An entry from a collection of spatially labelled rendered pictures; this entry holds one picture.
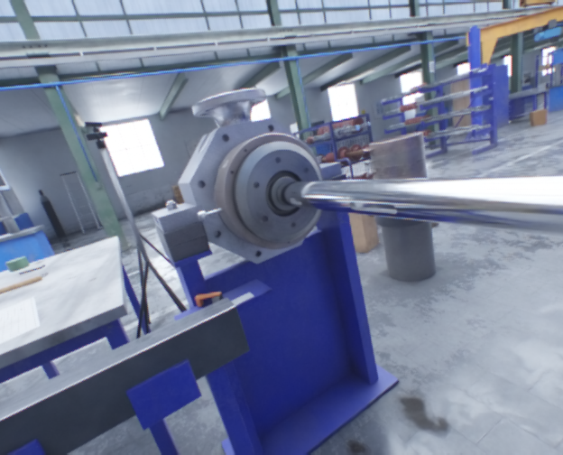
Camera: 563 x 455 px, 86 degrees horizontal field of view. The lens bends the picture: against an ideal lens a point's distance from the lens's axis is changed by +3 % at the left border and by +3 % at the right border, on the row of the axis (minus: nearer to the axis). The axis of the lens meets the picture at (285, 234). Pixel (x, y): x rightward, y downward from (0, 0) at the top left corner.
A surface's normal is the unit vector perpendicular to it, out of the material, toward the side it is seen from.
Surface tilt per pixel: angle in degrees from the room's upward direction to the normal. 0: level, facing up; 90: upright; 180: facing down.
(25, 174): 90
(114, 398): 90
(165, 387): 90
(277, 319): 90
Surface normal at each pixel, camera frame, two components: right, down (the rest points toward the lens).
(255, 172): 0.49, 0.14
